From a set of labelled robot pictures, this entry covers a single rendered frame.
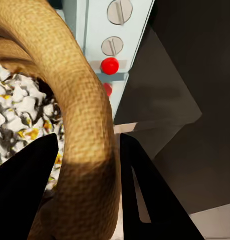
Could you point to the microwave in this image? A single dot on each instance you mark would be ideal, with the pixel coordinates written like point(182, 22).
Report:
point(109, 32)

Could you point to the popcorn bag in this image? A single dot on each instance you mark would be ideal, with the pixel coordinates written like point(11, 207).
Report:
point(37, 43)

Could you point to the fridge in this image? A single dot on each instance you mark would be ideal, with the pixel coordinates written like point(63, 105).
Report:
point(196, 162)

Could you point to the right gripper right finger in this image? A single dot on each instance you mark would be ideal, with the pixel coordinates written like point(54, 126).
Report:
point(169, 220)

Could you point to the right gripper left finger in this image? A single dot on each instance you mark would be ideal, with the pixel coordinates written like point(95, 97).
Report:
point(23, 180)

